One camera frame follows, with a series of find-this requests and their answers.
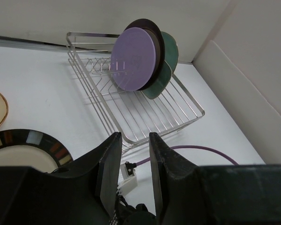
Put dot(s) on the teal rectangular ceramic plate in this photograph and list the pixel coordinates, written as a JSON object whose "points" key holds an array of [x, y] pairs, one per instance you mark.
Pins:
{"points": [[160, 84]]}

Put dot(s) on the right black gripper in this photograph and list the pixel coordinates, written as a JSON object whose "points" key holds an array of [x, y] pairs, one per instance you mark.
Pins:
{"points": [[88, 185]]}

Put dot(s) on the brown rimmed cream plate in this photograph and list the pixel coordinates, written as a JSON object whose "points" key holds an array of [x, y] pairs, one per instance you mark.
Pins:
{"points": [[154, 32]]}

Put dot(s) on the purple plastic plate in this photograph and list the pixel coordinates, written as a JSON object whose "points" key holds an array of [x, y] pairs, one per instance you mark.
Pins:
{"points": [[132, 59]]}

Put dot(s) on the metal wire dish rack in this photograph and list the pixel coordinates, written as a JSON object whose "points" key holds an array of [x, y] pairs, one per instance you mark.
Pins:
{"points": [[131, 113]]}

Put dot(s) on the black mosaic rimmed plate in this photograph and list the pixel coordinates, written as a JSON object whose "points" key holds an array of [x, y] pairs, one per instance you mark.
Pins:
{"points": [[24, 147]]}

